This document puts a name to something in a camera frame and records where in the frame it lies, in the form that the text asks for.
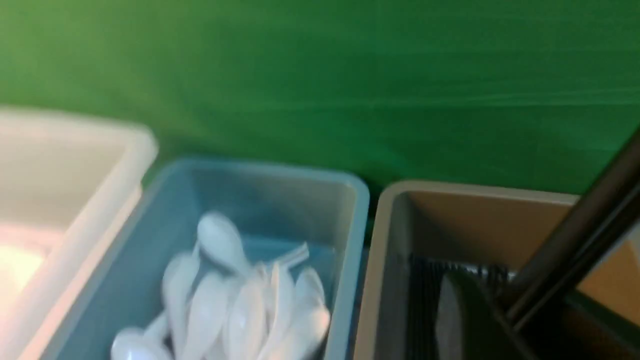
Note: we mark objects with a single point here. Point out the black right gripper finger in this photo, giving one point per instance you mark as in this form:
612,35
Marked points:
470,326

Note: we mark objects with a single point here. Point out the black chopsticks pair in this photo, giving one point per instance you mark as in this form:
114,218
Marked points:
594,226

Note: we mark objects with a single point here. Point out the black chopsticks pile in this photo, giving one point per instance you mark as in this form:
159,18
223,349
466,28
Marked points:
424,292

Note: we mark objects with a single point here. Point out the brown plastic bin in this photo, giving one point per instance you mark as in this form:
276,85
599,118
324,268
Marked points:
472,225

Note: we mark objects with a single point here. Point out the blue plastic bin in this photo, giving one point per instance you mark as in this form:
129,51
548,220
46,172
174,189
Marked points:
274,206

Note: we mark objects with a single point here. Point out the green backdrop cloth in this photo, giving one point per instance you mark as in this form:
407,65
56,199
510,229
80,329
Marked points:
532,94

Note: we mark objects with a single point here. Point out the white spoon back left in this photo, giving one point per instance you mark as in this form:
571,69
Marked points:
218,238

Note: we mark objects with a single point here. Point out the large white plastic tub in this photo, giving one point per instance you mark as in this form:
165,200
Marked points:
68,184

